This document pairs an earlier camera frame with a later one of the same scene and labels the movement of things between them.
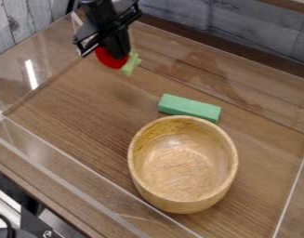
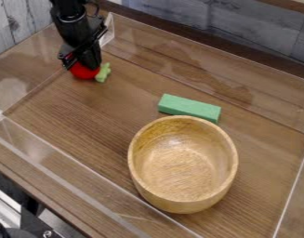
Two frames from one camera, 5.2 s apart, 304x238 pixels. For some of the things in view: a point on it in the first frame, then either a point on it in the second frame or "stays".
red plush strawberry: (109, 59) to (82, 72)
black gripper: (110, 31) to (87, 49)
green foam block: (186, 107) stays
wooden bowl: (183, 159) stays
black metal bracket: (32, 224) stays
